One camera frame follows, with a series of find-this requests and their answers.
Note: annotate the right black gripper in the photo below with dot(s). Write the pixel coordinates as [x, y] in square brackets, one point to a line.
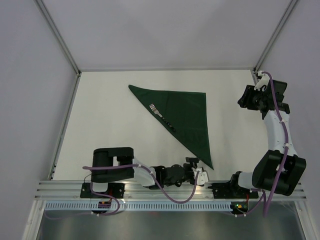
[245, 101]

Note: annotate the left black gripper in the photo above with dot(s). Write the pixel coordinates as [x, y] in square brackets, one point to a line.
[193, 161]

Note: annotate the dark green cloth napkin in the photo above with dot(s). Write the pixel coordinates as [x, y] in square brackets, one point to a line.
[186, 111]

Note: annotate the fork with black handle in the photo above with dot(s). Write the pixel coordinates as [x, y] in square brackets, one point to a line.
[156, 112]

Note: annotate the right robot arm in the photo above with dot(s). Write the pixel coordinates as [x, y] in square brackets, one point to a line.
[280, 169]

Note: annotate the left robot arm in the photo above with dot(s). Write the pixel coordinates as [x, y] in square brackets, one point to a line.
[119, 163]

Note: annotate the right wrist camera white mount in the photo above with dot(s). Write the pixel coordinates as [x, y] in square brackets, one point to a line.
[263, 80]

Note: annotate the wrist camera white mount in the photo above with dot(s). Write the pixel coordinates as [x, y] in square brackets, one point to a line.
[263, 80]
[200, 176]

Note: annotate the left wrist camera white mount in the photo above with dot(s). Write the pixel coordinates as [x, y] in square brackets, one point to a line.
[200, 176]

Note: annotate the aluminium front rail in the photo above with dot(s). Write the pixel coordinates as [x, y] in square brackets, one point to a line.
[71, 190]

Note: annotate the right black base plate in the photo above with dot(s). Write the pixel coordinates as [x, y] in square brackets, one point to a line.
[228, 191]

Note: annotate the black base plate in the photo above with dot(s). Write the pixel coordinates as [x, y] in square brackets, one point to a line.
[116, 190]
[228, 191]

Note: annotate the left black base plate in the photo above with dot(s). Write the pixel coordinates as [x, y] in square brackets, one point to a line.
[116, 190]

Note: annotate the right aluminium frame post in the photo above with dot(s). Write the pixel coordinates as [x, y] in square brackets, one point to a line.
[276, 33]

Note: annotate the aluminium frame post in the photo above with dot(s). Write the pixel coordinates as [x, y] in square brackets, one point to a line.
[57, 35]
[276, 33]

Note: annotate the white slotted cable duct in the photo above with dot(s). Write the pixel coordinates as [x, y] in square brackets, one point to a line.
[220, 206]

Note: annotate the left aluminium frame post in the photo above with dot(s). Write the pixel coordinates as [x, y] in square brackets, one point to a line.
[57, 35]

